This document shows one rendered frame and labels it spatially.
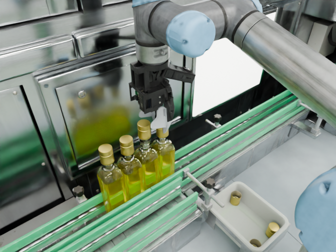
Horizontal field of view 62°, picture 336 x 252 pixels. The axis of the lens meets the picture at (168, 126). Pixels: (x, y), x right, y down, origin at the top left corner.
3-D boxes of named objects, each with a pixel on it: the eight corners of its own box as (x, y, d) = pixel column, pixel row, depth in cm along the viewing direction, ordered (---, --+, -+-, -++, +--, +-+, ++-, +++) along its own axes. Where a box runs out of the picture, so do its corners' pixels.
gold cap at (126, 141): (129, 145, 76) (128, 132, 73) (136, 152, 74) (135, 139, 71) (118, 150, 74) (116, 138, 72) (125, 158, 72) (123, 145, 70)
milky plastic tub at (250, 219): (235, 193, 108) (238, 178, 103) (285, 236, 95) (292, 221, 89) (201, 217, 100) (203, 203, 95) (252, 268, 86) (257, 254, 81)
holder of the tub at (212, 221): (224, 185, 112) (226, 172, 107) (284, 236, 95) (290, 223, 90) (192, 208, 104) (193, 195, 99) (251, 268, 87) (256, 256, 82)
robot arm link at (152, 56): (157, 31, 65) (178, 43, 60) (157, 50, 68) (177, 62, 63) (128, 38, 62) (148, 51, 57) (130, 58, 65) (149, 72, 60)
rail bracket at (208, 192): (187, 183, 96) (189, 157, 88) (224, 217, 85) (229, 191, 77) (180, 187, 94) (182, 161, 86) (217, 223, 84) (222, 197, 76)
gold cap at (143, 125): (146, 129, 78) (145, 117, 75) (153, 136, 75) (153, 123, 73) (135, 134, 76) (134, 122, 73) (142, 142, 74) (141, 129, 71)
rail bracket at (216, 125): (208, 133, 117) (211, 107, 109) (220, 142, 113) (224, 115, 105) (201, 137, 115) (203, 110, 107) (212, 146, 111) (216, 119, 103)
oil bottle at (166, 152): (164, 178, 98) (164, 131, 84) (175, 188, 94) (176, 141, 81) (151, 186, 95) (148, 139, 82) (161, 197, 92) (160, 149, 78)
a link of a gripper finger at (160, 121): (149, 139, 75) (144, 108, 70) (167, 131, 77) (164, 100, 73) (155, 144, 72) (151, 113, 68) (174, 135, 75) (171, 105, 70)
